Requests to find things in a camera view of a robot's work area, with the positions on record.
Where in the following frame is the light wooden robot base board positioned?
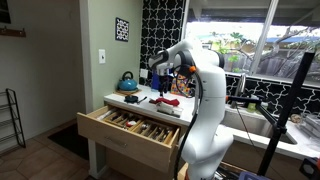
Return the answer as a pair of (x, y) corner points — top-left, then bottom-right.
(177, 163), (190, 180)

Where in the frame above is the blue purple box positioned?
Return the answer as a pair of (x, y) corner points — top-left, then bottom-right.
(238, 170), (272, 180)

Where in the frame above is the clear plastic utensil pack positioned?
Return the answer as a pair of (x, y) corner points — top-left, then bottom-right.
(96, 109), (116, 122)

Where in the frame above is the wooden wall coat rack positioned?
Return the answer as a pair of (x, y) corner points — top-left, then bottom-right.
(0, 26), (27, 38)

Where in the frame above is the grey dish rack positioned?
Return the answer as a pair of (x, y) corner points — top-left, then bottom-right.
(298, 113), (320, 143)

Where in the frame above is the colourful patterned tile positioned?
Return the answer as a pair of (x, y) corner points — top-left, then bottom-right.
(170, 73), (193, 98)

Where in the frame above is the white light switch plate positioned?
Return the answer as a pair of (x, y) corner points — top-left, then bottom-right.
(98, 48), (107, 65)

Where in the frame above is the black white patterned wall art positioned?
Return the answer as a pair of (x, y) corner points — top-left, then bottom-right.
(115, 17), (130, 43)

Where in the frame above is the red cloth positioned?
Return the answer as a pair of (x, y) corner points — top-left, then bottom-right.
(148, 96), (181, 108)

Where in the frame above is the dark floor mat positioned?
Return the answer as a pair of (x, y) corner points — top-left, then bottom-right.
(47, 123), (90, 161)

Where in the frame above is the black case with red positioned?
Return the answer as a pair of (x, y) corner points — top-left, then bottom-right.
(298, 156), (320, 180)

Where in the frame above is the white counter support leg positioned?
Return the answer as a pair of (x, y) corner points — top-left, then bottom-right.
(87, 138), (108, 179)

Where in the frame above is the black metal shoe rack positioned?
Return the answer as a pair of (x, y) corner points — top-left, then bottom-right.
(0, 88), (27, 155)

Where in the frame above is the small green sink sponge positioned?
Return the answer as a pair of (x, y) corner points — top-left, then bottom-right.
(247, 102), (258, 113)

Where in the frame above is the wooden cutlery organizer tray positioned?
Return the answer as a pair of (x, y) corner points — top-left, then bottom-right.
(101, 109), (144, 132)
(131, 119), (177, 145)

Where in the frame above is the black tripod stand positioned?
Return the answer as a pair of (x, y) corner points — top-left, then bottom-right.
(256, 51), (316, 178)

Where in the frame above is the small dark teal plate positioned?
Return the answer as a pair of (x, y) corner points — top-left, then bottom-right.
(124, 95), (139, 104)

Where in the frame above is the teal kettle with black handle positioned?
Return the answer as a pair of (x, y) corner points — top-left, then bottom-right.
(117, 70), (139, 92)

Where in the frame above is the white window frame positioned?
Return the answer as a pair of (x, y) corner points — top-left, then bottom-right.
(181, 0), (320, 89)

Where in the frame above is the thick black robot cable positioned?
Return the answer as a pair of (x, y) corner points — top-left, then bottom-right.
(172, 66), (205, 180)

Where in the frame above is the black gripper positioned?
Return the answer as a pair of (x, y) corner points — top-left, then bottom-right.
(157, 69), (174, 98)

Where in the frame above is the brown sink scrubber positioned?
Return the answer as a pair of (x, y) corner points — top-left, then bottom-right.
(289, 113), (303, 125)

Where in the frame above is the light wooden drawer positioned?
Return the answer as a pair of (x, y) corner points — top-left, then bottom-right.
(76, 103), (181, 174)

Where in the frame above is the wooden trivet board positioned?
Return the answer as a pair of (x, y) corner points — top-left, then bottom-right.
(114, 88), (143, 97)

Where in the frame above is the chrome faucet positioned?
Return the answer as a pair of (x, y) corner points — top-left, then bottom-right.
(232, 73), (248, 110)

